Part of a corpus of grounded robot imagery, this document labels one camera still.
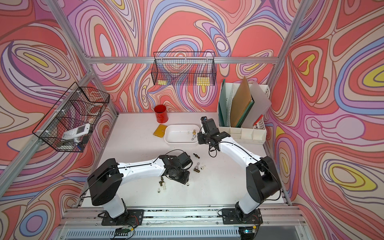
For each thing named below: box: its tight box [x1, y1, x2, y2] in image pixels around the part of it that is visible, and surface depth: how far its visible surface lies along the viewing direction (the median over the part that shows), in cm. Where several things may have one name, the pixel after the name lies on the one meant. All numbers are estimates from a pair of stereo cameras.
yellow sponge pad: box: [153, 124, 168, 138], surface depth 110 cm
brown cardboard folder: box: [230, 76, 252, 128], surface depth 101 cm
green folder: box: [235, 101, 255, 128], surface depth 94 cm
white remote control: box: [62, 123, 91, 140], surface depth 70 cm
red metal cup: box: [154, 104, 169, 124], surface depth 111 cm
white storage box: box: [164, 124, 201, 144], surface depth 107 cm
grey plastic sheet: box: [242, 81, 272, 129], surface depth 91 cm
